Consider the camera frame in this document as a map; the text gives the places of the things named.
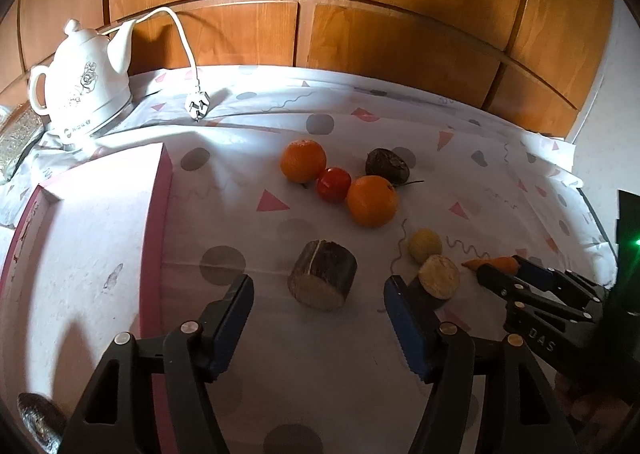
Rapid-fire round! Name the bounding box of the white ceramic electric kettle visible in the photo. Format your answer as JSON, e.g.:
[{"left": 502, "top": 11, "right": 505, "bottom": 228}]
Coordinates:
[{"left": 28, "top": 19, "right": 139, "bottom": 153}]

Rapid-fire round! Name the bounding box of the small carrot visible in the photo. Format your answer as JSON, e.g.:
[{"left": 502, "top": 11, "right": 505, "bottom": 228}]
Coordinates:
[{"left": 462, "top": 256, "right": 519, "bottom": 275}]

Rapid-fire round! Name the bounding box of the white power cord with plug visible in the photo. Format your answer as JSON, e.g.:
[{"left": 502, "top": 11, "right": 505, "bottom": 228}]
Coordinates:
[{"left": 134, "top": 7, "right": 211, "bottom": 121}]

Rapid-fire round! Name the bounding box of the cut sweet potato chunk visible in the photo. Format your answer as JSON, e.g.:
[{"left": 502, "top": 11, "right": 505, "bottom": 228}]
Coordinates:
[{"left": 416, "top": 255, "right": 461, "bottom": 310}]

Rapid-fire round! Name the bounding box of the person's right hand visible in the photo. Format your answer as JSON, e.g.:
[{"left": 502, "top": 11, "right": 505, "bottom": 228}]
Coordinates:
[{"left": 556, "top": 375, "right": 640, "bottom": 436}]

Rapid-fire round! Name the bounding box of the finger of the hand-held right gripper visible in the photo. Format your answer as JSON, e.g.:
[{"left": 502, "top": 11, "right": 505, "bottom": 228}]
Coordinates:
[
  {"left": 476, "top": 265, "right": 604, "bottom": 336},
  {"left": 514, "top": 255, "right": 612, "bottom": 308}
]

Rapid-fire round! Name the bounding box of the brown taro root chunk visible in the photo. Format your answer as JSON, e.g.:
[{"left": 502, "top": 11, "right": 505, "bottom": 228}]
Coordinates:
[{"left": 287, "top": 240, "right": 359, "bottom": 311}]

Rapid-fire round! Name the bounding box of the orange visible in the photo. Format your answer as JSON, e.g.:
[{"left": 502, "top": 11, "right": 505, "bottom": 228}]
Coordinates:
[
  {"left": 280, "top": 139, "right": 327, "bottom": 184},
  {"left": 346, "top": 175, "right": 399, "bottom": 228}
]

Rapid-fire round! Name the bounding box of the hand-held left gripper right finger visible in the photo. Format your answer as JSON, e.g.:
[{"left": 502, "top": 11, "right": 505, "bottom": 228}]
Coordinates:
[{"left": 382, "top": 275, "right": 576, "bottom": 454}]

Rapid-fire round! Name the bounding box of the pink cardboard box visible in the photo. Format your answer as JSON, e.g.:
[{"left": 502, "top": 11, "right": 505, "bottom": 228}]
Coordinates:
[{"left": 0, "top": 141, "right": 174, "bottom": 454}]

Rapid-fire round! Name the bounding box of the dark beetroot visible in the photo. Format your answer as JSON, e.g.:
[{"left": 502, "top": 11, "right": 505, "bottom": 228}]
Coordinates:
[{"left": 365, "top": 148, "right": 425, "bottom": 186}]

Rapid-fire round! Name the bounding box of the dark round patterned object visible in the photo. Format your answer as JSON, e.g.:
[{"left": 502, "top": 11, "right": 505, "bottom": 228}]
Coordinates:
[{"left": 16, "top": 392, "right": 69, "bottom": 453}]

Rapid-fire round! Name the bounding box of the red tomato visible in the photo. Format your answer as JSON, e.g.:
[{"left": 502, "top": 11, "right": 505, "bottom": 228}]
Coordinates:
[{"left": 316, "top": 167, "right": 352, "bottom": 202}]

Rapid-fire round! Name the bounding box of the small yellow fruit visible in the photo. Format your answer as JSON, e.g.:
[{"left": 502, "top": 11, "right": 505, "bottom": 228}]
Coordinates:
[{"left": 409, "top": 229, "right": 443, "bottom": 264}]

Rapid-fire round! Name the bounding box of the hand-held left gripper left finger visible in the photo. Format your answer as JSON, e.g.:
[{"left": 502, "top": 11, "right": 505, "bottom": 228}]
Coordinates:
[{"left": 57, "top": 274, "right": 256, "bottom": 454}]

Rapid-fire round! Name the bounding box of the white patterned tablecloth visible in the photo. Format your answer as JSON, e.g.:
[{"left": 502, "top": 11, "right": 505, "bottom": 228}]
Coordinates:
[{"left": 0, "top": 65, "right": 617, "bottom": 454}]

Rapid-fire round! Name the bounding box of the clear patterned glass tray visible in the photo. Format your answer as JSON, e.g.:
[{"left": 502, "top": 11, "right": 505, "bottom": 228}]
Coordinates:
[{"left": 0, "top": 104, "right": 47, "bottom": 185}]

